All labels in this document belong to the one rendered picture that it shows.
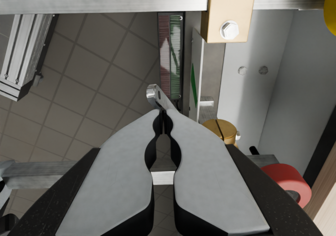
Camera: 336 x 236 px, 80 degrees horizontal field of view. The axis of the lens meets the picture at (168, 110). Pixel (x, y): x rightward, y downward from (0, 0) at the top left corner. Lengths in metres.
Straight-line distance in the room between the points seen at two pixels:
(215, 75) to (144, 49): 0.74
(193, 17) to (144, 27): 0.72
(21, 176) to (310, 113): 0.51
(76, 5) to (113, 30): 0.85
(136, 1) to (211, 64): 0.21
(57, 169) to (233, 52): 0.42
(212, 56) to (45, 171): 0.35
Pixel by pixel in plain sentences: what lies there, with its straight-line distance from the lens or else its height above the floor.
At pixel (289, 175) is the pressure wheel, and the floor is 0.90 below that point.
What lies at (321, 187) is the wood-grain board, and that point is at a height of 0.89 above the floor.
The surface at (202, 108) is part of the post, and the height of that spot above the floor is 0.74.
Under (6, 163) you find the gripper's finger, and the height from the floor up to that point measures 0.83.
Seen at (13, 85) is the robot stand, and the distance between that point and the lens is 1.14.
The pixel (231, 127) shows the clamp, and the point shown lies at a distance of 0.31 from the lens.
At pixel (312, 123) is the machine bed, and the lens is 0.47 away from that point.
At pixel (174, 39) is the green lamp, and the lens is 0.39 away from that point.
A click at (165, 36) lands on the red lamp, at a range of 0.39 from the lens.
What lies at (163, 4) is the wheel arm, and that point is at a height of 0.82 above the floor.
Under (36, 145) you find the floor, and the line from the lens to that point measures 1.65.
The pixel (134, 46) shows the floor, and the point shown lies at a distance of 1.12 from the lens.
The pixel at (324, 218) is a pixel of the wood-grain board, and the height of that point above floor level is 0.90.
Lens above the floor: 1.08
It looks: 60 degrees down
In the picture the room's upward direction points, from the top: 177 degrees clockwise
